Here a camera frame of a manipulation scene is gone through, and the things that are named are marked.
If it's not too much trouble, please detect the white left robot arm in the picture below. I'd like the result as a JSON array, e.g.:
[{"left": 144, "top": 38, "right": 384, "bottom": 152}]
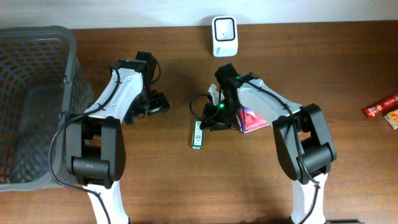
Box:
[{"left": 65, "top": 51, "right": 170, "bottom": 223}]

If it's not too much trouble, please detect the purple red Carefree pack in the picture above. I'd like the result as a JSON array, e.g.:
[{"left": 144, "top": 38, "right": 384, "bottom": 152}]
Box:
[{"left": 236, "top": 107, "right": 269, "bottom": 134}]

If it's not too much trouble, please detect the grey plastic basket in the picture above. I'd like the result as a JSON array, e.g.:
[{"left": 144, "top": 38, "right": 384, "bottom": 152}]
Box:
[{"left": 1, "top": 26, "right": 94, "bottom": 192}]

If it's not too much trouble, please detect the green gum pack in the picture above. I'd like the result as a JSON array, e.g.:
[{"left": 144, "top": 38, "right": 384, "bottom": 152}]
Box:
[{"left": 192, "top": 119, "right": 204, "bottom": 149}]

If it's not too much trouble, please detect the white barcode scanner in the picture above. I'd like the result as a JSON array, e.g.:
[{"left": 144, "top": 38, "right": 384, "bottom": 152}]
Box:
[{"left": 211, "top": 16, "right": 238, "bottom": 57}]

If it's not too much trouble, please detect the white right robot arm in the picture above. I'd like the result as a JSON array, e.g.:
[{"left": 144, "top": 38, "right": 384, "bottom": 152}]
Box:
[{"left": 200, "top": 63, "right": 337, "bottom": 223}]

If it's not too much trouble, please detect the orange tissue pack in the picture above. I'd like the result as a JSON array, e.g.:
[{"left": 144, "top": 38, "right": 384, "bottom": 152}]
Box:
[{"left": 384, "top": 109, "right": 398, "bottom": 129}]

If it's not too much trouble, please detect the red Nescafe sachet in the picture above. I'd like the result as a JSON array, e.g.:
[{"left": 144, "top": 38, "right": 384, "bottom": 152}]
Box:
[{"left": 363, "top": 93, "right": 397, "bottom": 118}]

